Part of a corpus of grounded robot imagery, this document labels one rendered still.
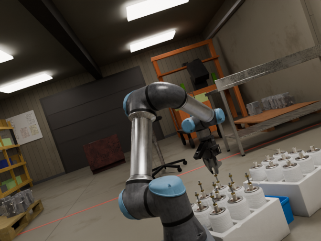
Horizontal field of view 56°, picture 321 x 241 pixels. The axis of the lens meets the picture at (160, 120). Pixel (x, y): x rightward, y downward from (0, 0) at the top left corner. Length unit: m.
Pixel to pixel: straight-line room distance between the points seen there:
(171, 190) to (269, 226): 0.67
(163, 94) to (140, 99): 0.10
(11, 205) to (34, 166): 5.55
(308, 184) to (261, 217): 0.38
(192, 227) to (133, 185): 0.25
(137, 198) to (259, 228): 0.64
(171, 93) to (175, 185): 0.38
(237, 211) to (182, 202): 0.49
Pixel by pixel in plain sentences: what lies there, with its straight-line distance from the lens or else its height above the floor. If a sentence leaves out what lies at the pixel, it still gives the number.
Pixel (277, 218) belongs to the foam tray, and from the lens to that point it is 1.60.
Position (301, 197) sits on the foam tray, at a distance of 1.75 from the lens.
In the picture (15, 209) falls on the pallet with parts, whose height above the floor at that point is 0.23.
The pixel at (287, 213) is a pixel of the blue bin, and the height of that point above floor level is 0.05.
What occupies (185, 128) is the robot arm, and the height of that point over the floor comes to 0.63.
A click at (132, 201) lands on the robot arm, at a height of 0.49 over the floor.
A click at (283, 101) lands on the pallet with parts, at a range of 5.39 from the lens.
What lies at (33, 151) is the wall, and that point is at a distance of 9.76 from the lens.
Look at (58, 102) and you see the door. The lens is 9.48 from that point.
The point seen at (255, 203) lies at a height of 0.20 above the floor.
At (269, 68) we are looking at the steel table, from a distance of 3.61.
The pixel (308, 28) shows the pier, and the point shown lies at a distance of 4.83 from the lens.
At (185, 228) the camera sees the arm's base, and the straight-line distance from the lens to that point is 1.06.
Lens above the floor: 0.75
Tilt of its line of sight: 1 degrees down
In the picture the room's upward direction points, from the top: 19 degrees counter-clockwise
